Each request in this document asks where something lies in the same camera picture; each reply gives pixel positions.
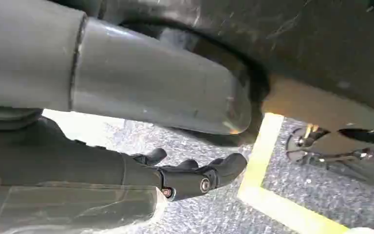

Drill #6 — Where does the yellow tape strip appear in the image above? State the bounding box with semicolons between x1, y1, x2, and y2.
237;112;374;234

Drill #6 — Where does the round metal part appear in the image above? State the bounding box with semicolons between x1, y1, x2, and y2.
285;124;374;189

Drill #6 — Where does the ribbed grey right arm sleeve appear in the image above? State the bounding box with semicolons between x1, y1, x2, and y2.
0;104;44;132

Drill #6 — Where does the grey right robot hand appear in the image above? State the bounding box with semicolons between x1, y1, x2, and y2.
0;0;252;202

